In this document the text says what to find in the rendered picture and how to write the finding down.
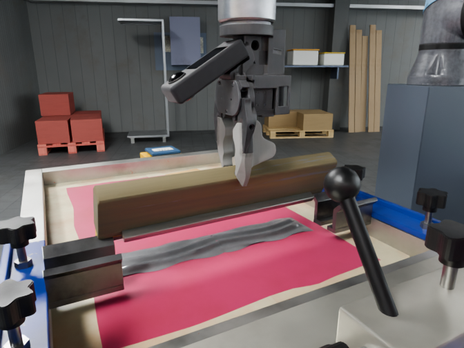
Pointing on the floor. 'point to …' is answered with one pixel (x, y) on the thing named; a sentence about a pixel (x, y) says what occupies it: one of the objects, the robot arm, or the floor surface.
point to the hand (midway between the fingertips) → (231, 173)
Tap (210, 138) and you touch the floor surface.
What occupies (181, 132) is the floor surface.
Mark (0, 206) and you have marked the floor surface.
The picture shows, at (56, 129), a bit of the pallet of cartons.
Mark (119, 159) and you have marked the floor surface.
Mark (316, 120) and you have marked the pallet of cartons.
